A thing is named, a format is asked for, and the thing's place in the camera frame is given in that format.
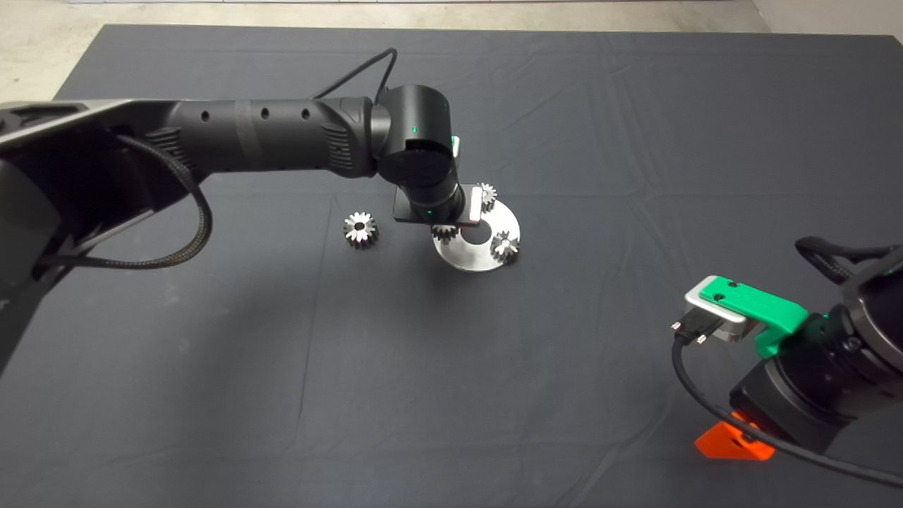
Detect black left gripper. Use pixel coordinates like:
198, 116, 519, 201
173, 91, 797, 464
393, 183, 483, 226

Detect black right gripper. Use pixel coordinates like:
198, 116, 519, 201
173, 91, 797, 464
695, 356, 865, 461

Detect large steel gear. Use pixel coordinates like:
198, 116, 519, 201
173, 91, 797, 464
344, 212, 380, 250

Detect round metal plate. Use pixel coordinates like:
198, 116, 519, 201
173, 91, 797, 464
432, 200, 521, 272

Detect dark grey table cloth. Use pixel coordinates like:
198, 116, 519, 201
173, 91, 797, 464
0, 25, 903, 508

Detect silver right camera box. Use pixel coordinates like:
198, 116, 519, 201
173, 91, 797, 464
684, 280, 759, 344

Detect green right camera mount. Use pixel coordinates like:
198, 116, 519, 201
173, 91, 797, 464
705, 275, 810, 358

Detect braided black left arm cable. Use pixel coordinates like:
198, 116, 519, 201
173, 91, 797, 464
39, 134, 214, 270

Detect braided black arm cable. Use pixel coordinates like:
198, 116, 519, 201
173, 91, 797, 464
795, 236, 903, 283
39, 134, 214, 270

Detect braided black right arm cable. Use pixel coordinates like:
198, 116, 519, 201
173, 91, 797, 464
795, 236, 903, 283

